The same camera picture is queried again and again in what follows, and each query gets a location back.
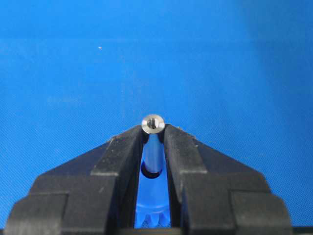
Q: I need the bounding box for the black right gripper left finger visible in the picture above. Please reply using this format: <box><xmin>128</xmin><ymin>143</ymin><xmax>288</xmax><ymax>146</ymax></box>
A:
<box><xmin>4</xmin><ymin>126</ymin><xmax>143</xmax><ymax>235</ymax></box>

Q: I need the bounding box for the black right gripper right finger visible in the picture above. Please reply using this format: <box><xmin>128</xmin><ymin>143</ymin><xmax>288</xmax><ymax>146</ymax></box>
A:
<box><xmin>164</xmin><ymin>125</ymin><xmax>293</xmax><ymax>235</ymax></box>

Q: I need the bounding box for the blue small gear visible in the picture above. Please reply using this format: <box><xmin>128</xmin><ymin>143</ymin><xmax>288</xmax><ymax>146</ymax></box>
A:
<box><xmin>134</xmin><ymin>171</ymin><xmax>171</xmax><ymax>229</ymax></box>

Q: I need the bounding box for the blue table mat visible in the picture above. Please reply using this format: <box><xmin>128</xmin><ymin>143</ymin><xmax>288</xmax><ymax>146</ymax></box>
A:
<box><xmin>0</xmin><ymin>0</ymin><xmax>313</xmax><ymax>227</ymax></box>

